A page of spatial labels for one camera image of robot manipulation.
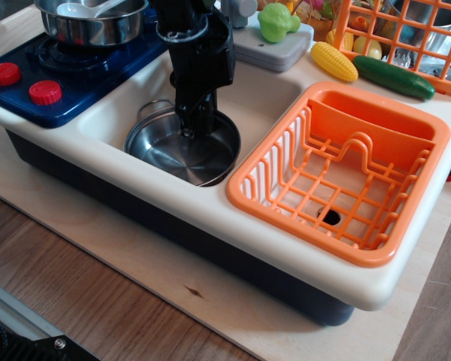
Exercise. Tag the grey toy faucet base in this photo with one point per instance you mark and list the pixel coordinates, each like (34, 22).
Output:
(250, 46)

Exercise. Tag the orange upright grid rack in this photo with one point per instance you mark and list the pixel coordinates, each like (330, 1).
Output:
(359, 20)

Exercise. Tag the yellow toy lemon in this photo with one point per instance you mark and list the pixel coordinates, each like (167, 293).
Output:
(367, 47)

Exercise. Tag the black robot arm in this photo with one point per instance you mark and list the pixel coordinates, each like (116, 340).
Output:
(201, 47)

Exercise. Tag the steel pan with loop handles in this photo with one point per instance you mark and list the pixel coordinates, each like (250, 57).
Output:
(202, 158)

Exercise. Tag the right red stove knob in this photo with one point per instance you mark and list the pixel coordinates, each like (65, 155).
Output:
(45, 92)

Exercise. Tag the orange plastic drying rack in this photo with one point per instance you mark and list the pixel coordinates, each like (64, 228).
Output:
(343, 169)

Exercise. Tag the red stove knob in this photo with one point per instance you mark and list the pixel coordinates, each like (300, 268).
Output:
(9, 74)
(45, 92)

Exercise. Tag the green toy cucumber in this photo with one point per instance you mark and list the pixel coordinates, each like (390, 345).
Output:
(393, 77)

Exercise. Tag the white plastic spoon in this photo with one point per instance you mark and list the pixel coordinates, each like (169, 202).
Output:
(81, 11)

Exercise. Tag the steel pot on stove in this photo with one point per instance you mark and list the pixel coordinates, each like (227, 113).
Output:
(119, 25)

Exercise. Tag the blue toy stove top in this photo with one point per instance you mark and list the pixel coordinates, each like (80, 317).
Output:
(58, 74)

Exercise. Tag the light plywood board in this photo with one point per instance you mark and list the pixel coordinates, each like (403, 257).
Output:
(125, 294)

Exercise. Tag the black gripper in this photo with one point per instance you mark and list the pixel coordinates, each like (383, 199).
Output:
(200, 43)

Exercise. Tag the yellow toy corn cob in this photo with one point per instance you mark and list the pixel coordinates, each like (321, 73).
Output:
(333, 61)

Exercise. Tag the left red stove knob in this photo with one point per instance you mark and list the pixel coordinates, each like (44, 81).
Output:
(9, 74)

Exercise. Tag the green toy broccoli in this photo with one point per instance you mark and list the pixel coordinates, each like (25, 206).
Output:
(276, 22)

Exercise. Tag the black bracket with cable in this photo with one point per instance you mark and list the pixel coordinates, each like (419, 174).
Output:
(16, 347)

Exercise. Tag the large steel bowl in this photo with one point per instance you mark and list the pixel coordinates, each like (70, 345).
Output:
(414, 25)

